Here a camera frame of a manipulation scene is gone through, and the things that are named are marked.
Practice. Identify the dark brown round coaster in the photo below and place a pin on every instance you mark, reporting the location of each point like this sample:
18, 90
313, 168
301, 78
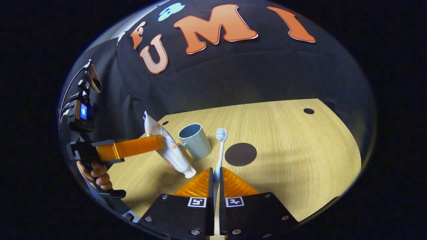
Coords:
241, 154

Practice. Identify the light blue cup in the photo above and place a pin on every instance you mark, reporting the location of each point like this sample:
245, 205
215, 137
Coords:
196, 143

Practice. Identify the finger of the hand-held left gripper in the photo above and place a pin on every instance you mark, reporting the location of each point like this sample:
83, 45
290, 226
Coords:
133, 148

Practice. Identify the white toothbrush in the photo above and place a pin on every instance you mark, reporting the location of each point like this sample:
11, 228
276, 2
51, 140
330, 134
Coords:
220, 150

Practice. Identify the black backdrop cloth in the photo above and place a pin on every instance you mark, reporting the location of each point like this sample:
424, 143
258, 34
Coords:
233, 76

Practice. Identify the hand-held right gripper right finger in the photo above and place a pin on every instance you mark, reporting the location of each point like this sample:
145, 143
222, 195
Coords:
221, 200

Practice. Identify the white toothpaste tube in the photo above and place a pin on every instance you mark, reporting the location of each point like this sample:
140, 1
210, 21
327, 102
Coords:
171, 150

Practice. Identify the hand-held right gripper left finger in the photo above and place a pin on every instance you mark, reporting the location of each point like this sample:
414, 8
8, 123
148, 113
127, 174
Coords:
210, 200

